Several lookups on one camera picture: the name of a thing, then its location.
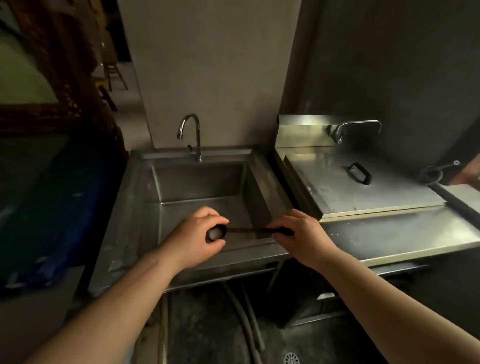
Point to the dark carved wooden furniture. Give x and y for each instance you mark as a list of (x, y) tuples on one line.
[(67, 75)]

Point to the person's left thumb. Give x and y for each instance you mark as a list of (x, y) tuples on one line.
[(216, 243)]

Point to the person's left forearm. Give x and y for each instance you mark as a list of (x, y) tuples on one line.
[(101, 311)]

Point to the metal sink leg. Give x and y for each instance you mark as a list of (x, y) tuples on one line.
[(163, 330)]

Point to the person's right hand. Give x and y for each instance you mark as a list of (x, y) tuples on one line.
[(303, 240)]

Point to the person's right forearm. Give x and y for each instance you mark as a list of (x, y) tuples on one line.
[(390, 311)]

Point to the wooden stool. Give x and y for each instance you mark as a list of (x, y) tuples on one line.
[(114, 75)]

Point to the blue plastic container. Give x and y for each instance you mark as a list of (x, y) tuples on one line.
[(60, 210)]

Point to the person's right thumb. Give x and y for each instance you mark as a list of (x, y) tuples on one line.
[(280, 239)]

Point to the black ladle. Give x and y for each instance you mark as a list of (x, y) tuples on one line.
[(245, 230)]

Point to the stainless steel cooker unit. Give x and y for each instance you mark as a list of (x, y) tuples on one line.
[(405, 232)]

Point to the person's left hand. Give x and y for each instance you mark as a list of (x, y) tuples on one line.
[(187, 240)]

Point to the round floor drain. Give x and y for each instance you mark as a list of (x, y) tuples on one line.
[(291, 358)]

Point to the chrome swivel faucet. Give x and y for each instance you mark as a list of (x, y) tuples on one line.
[(356, 125)]

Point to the chrome gooseneck faucet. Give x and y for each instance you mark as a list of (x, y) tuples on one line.
[(195, 127)]

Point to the stainless steel sink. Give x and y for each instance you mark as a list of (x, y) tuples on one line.
[(202, 180)]

